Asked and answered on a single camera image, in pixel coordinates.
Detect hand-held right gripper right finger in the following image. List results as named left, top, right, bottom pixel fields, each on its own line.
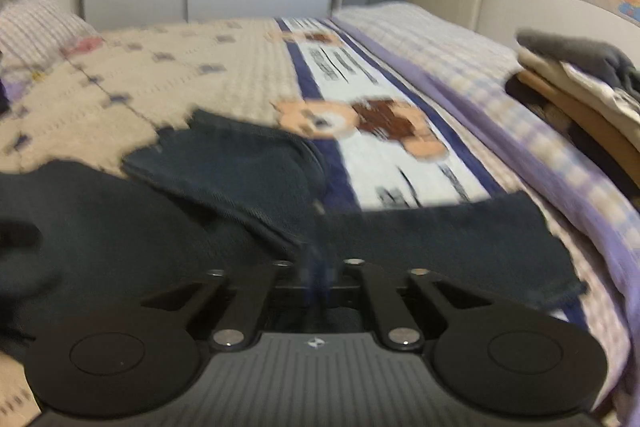
left=320, top=257, right=494, bottom=353

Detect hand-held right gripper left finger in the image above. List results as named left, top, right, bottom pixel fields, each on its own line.
left=140, top=259, right=321, bottom=353

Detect dark blue jeans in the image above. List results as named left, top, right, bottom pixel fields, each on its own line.
left=0, top=107, right=587, bottom=360

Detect beige bear printed blanket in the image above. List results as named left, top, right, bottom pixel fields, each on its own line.
left=0, top=17, right=592, bottom=414

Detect purple checked quilt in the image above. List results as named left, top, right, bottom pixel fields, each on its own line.
left=331, top=2, right=640, bottom=424

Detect dark folded cloth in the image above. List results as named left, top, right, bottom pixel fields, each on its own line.
left=504, top=76, right=640, bottom=210

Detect cream folded cloth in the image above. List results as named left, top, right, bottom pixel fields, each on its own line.
left=517, top=48, right=640, bottom=135

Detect striped pillow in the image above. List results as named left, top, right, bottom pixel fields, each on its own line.
left=0, top=0, right=104, bottom=108

